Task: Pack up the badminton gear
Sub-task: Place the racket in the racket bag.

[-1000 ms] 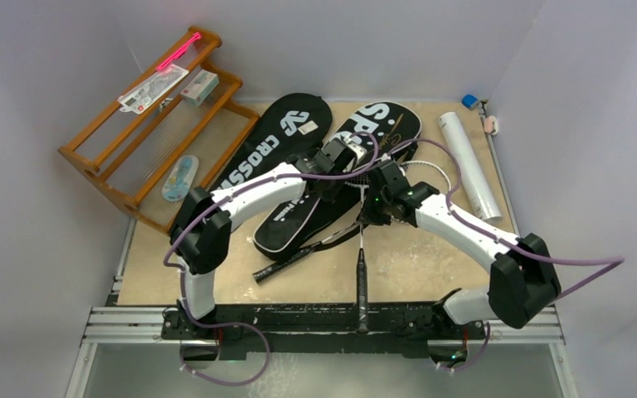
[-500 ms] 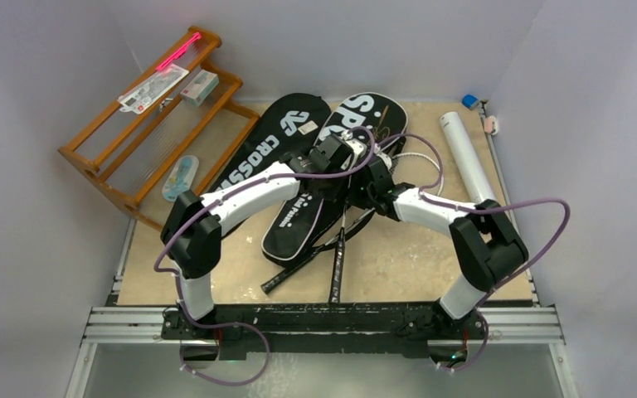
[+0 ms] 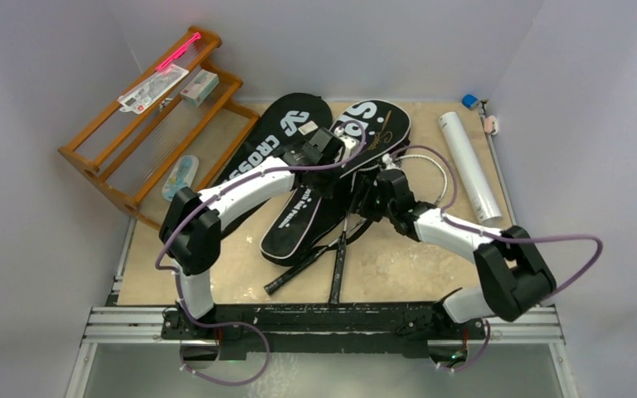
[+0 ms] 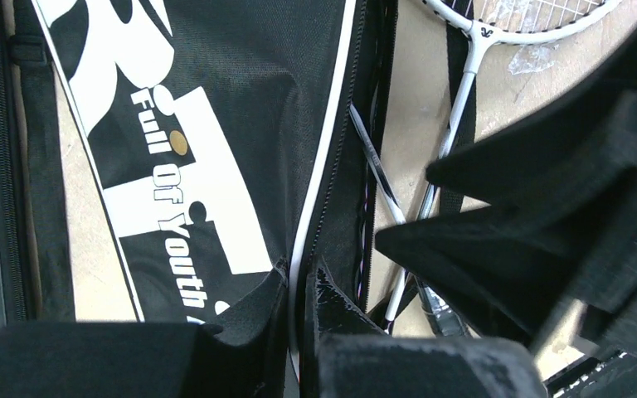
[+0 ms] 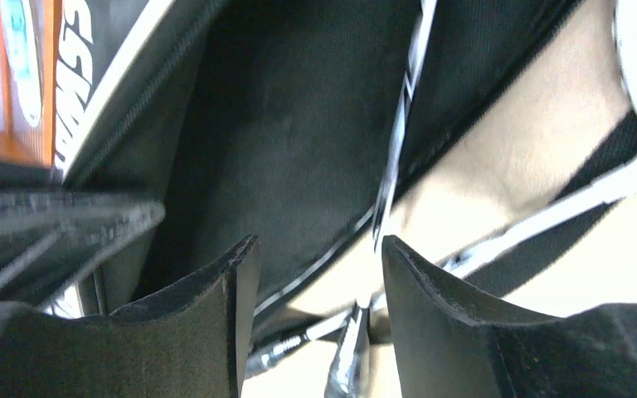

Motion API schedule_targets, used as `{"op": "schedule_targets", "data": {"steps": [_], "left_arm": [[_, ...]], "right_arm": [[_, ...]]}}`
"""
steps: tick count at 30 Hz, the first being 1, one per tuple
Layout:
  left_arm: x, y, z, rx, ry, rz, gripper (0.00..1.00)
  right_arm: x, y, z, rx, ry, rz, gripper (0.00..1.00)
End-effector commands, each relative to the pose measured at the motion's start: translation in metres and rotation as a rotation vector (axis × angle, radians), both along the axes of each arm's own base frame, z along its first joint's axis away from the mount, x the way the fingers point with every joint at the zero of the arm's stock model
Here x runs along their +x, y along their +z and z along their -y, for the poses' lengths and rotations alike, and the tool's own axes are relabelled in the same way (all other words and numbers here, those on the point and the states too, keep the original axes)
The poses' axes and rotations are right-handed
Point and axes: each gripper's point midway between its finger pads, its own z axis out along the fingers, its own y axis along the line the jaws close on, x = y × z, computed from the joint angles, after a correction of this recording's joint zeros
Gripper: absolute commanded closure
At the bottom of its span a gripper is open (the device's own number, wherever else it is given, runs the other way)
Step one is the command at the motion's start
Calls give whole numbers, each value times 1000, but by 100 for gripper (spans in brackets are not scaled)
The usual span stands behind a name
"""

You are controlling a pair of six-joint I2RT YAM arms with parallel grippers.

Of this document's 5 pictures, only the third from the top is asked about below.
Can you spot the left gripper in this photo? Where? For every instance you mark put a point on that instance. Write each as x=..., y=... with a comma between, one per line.
x=328, y=190

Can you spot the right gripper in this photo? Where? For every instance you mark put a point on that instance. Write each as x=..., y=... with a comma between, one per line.
x=368, y=200

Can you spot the black racket bag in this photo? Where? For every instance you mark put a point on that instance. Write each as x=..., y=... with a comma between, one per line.
x=308, y=217
x=287, y=121

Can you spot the black racket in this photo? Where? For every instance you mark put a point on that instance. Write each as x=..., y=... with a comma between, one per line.
x=334, y=295
x=352, y=234

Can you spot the white shuttlecock tube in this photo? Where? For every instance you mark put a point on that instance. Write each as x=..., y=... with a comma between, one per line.
x=476, y=185

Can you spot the white frame badminton racket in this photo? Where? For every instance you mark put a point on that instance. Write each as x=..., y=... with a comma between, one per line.
x=429, y=179

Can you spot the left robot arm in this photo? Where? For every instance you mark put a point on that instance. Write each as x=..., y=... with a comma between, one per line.
x=193, y=227

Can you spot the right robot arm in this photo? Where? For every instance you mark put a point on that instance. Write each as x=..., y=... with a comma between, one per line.
x=513, y=276

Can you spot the blue toothbrush blister pack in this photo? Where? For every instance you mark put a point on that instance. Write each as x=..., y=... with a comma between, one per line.
x=181, y=175

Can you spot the blue small object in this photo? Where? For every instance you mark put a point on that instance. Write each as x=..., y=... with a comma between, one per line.
x=470, y=101

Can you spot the pink white small object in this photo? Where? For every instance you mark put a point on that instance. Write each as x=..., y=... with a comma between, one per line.
x=490, y=125

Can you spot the small teal white box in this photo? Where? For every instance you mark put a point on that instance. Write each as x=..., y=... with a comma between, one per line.
x=199, y=87

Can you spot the wooden tiered shelf rack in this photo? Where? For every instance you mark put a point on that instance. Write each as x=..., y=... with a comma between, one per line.
x=128, y=156

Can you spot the pink pen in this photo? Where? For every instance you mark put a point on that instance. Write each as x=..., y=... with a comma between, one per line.
x=178, y=51

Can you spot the white packaged card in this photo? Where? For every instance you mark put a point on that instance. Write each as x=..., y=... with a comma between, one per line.
x=145, y=94

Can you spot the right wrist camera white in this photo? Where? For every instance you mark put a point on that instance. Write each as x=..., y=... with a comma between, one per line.
x=389, y=162

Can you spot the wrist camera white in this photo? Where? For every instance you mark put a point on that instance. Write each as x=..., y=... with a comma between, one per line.
x=352, y=145
x=389, y=162

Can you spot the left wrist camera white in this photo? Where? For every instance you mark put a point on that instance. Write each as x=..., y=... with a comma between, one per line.
x=352, y=145

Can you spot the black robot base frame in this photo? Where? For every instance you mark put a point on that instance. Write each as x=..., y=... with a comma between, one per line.
x=413, y=330

